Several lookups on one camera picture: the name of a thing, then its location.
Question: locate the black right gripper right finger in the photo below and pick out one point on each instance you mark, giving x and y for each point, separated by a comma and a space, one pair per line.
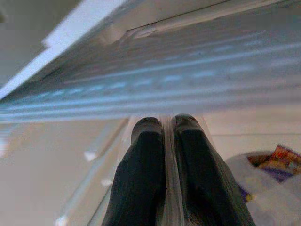
202, 183

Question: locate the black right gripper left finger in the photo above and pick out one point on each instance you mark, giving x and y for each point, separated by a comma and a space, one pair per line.
138, 179

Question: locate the grey fridge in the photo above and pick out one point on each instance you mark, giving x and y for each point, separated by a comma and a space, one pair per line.
188, 70

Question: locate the white plastic bag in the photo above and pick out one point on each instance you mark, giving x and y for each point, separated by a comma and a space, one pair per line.
270, 200

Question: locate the colourful snack packet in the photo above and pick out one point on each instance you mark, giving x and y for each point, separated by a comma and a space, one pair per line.
279, 164

